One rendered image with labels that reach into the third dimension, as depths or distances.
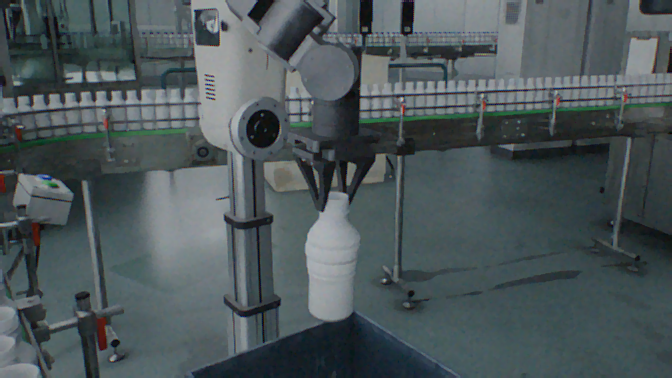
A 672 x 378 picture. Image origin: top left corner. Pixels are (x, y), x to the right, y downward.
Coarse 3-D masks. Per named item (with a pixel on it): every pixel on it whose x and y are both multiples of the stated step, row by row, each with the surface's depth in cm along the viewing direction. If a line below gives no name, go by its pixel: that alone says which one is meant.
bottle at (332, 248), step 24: (336, 216) 70; (312, 240) 71; (336, 240) 70; (360, 240) 72; (312, 264) 71; (336, 264) 70; (312, 288) 73; (336, 288) 72; (312, 312) 74; (336, 312) 73
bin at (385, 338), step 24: (360, 312) 97; (288, 336) 90; (312, 336) 93; (336, 336) 96; (360, 336) 98; (384, 336) 92; (240, 360) 85; (264, 360) 88; (288, 360) 91; (312, 360) 94; (336, 360) 98; (360, 360) 99; (384, 360) 93; (408, 360) 88; (432, 360) 84
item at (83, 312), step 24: (0, 216) 142; (24, 216) 104; (48, 216) 107; (0, 240) 144; (24, 240) 105; (24, 312) 64; (96, 312) 70; (120, 312) 72; (48, 336) 67; (96, 336) 72; (48, 360) 67; (96, 360) 71
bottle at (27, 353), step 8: (0, 312) 54; (8, 312) 54; (0, 320) 54; (8, 320) 52; (16, 320) 53; (0, 328) 51; (8, 328) 52; (16, 328) 53; (16, 336) 53; (16, 344) 53; (24, 344) 54; (24, 352) 53; (32, 352) 54; (24, 360) 53; (32, 360) 54
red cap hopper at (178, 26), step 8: (176, 0) 695; (176, 8) 697; (184, 8) 701; (176, 16) 700; (184, 16) 763; (176, 24) 757; (192, 24) 769; (176, 32) 760; (176, 40) 763; (184, 64) 717; (184, 72) 719; (184, 80) 722; (184, 88) 724; (184, 96) 727
